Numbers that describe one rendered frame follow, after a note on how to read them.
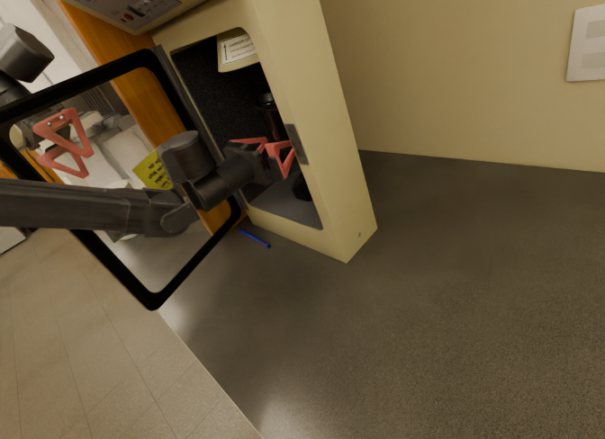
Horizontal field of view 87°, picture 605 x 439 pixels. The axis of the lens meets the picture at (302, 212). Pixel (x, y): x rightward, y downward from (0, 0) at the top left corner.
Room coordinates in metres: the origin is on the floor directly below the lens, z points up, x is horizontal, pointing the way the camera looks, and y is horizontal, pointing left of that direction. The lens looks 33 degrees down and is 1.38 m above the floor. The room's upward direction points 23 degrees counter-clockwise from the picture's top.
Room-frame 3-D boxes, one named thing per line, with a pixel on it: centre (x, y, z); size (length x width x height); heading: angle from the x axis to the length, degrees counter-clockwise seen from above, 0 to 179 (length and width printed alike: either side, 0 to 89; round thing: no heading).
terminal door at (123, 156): (0.58, 0.24, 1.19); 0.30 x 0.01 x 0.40; 139
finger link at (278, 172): (0.55, 0.00, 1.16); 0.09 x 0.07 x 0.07; 123
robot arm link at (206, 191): (0.50, 0.13, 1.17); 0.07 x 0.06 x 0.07; 123
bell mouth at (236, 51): (0.62, -0.05, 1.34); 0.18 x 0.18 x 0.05
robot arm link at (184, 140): (0.49, 0.16, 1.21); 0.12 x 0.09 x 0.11; 112
